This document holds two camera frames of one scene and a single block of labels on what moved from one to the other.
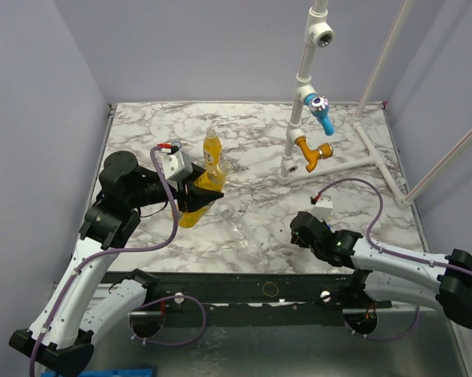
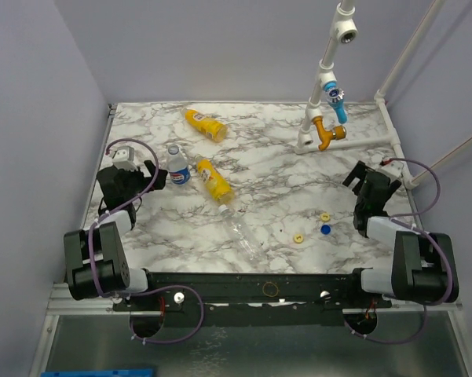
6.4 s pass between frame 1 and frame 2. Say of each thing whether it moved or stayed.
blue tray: stayed
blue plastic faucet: moved
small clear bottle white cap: stayed
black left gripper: moved
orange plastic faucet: moved
